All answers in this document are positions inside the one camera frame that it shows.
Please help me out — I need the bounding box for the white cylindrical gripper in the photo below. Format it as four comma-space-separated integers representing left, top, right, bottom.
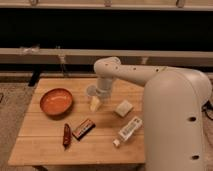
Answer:
86, 77, 114, 112

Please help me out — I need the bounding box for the orange ceramic bowl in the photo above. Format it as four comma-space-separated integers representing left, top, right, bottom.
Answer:
40, 88, 73, 116

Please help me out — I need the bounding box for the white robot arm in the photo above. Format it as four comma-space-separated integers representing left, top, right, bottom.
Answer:
94, 57, 212, 171

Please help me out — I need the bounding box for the brown chocolate bar packet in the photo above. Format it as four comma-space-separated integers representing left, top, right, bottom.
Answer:
72, 119, 96, 141

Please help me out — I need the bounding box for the pale green sponge block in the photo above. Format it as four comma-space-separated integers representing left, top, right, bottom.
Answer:
115, 100, 133, 117

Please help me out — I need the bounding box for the dark red snack bar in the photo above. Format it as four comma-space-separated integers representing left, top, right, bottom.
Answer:
63, 123, 71, 148

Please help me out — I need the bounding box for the black table leg stand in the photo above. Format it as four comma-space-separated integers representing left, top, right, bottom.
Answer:
28, 66, 42, 87

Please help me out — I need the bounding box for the grey metal rail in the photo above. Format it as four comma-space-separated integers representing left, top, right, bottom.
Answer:
0, 47, 213, 67

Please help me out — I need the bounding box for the black cable on floor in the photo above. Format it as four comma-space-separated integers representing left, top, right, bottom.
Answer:
201, 99, 213, 122

